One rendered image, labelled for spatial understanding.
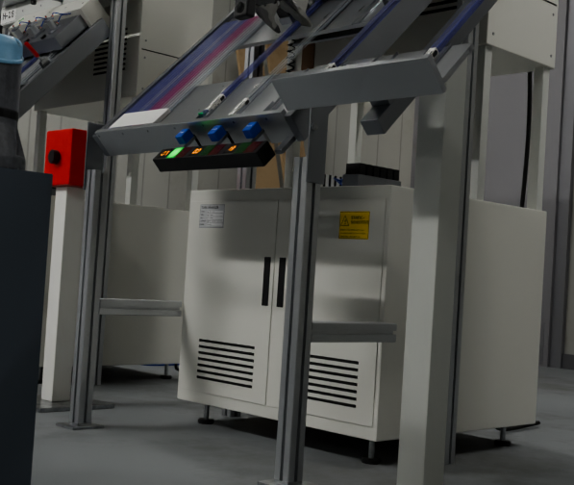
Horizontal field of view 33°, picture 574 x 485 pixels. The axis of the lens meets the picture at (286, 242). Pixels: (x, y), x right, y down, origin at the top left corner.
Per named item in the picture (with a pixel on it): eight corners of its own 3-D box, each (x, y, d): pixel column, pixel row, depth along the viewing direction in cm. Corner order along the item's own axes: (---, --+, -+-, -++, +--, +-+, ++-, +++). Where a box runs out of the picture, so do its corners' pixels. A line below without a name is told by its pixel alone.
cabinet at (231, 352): (373, 470, 210) (390, 184, 212) (174, 421, 260) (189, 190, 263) (535, 446, 256) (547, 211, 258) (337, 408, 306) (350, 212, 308)
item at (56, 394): (38, 412, 260) (60, 122, 263) (-5, 400, 277) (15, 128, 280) (114, 408, 277) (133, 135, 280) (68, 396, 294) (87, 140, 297)
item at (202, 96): (294, 127, 194) (287, 114, 193) (107, 144, 242) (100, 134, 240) (344, 74, 204) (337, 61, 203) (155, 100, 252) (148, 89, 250)
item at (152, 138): (297, 141, 195) (281, 112, 192) (110, 156, 242) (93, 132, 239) (300, 138, 196) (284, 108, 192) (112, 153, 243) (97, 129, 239)
